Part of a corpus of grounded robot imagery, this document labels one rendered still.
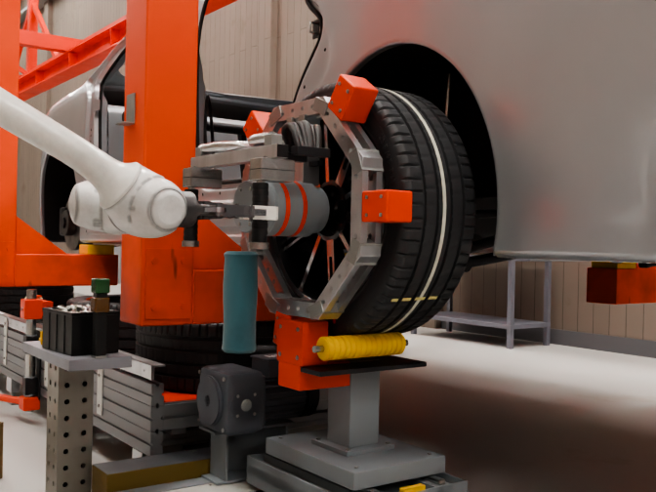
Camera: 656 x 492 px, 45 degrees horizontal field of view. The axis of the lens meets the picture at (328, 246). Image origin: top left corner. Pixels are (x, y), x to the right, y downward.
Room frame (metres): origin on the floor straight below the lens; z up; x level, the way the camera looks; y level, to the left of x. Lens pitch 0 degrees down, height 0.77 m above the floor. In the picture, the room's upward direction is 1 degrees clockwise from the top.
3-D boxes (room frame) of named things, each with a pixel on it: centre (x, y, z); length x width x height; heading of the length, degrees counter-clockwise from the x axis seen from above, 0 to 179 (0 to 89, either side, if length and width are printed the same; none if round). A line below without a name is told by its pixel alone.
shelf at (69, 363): (2.28, 0.72, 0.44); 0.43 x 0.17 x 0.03; 36
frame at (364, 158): (2.04, 0.06, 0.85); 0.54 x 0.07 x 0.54; 36
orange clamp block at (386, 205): (1.78, -0.13, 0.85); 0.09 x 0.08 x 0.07; 36
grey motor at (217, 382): (2.35, 0.16, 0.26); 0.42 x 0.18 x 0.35; 126
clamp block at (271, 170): (1.78, 0.13, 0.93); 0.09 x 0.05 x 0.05; 126
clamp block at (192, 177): (2.05, 0.33, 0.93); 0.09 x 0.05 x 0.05; 126
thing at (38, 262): (4.11, 1.36, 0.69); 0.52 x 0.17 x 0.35; 126
